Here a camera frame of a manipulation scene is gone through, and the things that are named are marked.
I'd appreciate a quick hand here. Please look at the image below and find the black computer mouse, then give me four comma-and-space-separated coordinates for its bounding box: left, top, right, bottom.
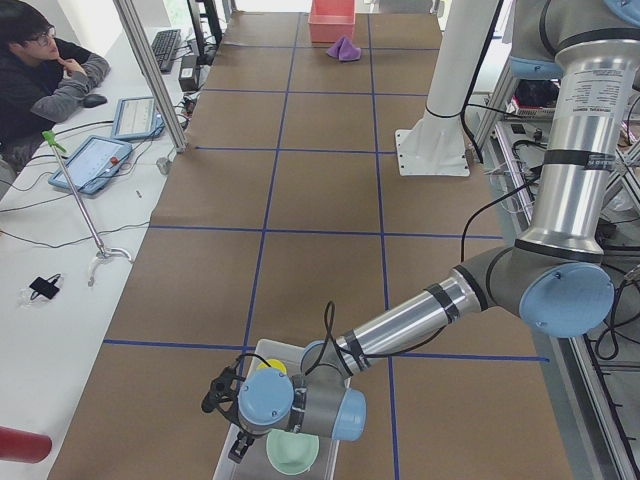
82, 93, 108, 109

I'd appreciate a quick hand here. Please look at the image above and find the clear plastic bin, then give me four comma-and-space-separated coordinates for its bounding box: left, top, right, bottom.
212, 338, 351, 480

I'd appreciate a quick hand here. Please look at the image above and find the black power adapter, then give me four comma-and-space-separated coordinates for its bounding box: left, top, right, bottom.
178, 55, 201, 92

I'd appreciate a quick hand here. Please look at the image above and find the purple cloth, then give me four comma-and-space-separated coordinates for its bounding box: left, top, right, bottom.
326, 35, 361, 62

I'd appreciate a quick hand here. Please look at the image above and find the red bottle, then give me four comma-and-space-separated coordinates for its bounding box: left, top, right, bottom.
0, 427, 52, 463

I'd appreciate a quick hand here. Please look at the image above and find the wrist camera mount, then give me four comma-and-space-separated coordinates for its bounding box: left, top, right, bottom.
201, 365, 244, 425

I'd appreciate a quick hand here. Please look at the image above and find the white pedestal column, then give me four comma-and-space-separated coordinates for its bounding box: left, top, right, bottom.
395, 0, 502, 177

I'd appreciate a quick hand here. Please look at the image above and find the aluminium frame post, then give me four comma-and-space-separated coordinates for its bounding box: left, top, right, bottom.
113, 0, 187, 154

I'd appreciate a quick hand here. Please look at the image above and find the pink plastic bin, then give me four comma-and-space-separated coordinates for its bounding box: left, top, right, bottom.
307, 0, 356, 43

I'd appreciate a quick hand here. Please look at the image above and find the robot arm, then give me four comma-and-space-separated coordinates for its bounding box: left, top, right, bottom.
228, 1, 639, 462

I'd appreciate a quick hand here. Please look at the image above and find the black keyboard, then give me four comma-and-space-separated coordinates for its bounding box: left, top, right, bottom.
151, 29, 181, 73

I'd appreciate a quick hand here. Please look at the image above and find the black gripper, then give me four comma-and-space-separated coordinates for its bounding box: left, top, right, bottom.
227, 418, 263, 463

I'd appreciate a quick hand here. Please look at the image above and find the green bowl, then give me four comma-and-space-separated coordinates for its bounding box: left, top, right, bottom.
266, 429, 320, 476

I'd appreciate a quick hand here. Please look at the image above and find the small metal cylinder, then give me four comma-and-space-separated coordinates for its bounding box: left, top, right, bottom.
156, 157, 171, 175

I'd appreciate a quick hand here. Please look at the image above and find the near teach pendant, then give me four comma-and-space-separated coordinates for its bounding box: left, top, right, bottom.
47, 135, 133, 195

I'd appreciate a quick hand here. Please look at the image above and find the yellow cup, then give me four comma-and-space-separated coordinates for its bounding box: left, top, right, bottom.
256, 358, 287, 375

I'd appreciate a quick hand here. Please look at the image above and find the teach pendant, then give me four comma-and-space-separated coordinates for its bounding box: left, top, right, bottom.
111, 97, 164, 141
47, 135, 133, 195

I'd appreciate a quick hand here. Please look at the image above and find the green handled grabber stick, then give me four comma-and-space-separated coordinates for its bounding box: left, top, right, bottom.
42, 130, 134, 287

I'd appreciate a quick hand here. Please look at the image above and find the small black device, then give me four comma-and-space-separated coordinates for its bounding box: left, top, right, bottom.
29, 273, 63, 301

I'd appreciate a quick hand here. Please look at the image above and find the far teach pendant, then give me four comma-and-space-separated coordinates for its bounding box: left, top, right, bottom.
111, 97, 164, 141

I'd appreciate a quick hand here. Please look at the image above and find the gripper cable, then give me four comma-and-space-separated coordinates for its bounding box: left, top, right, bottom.
234, 177, 544, 381

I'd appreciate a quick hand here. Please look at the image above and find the seated person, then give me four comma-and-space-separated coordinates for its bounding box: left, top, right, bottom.
1, 1, 110, 173

